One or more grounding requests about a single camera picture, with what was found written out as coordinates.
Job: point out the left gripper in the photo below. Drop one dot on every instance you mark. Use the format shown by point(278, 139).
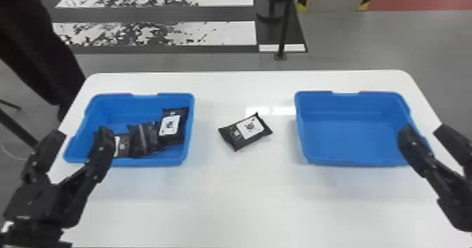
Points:
point(40, 203)

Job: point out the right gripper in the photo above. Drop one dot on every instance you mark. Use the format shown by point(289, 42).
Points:
point(459, 205)

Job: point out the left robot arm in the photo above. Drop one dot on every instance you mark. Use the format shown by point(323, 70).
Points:
point(29, 236)

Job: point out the black part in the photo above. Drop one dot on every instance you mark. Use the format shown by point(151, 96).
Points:
point(121, 146)
point(145, 140)
point(245, 131)
point(173, 126)

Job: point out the blue tray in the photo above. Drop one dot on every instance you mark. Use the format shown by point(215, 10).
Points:
point(350, 131)
point(118, 109)

